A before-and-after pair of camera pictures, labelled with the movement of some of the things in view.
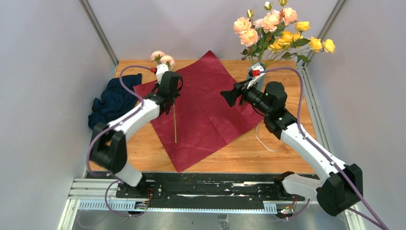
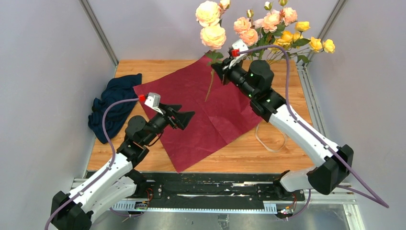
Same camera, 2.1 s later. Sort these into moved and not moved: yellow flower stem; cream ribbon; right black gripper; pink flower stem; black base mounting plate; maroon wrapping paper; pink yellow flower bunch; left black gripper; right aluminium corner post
Moved: left black gripper; right black gripper; pink yellow flower bunch
Not moved: cream ribbon; yellow flower stem; pink flower stem; maroon wrapping paper; black base mounting plate; right aluminium corner post
